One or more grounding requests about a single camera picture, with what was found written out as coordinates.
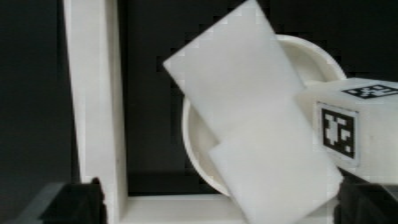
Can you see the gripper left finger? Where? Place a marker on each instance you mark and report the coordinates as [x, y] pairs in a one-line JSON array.
[[66, 204]]

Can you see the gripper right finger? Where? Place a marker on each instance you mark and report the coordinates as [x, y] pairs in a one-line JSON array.
[[366, 202]]

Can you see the white stool leg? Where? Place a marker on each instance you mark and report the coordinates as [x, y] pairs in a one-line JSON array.
[[350, 107], [238, 81]]

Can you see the white round stool seat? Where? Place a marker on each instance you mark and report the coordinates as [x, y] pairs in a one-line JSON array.
[[318, 70]]

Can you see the white front fence bar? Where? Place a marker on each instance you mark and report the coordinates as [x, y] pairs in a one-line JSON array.
[[182, 209]]

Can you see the white fence bar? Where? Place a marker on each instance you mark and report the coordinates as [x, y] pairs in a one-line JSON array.
[[182, 209], [95, 73]]

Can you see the white right fence bar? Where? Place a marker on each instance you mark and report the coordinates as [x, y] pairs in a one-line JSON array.
[[95, 73]]

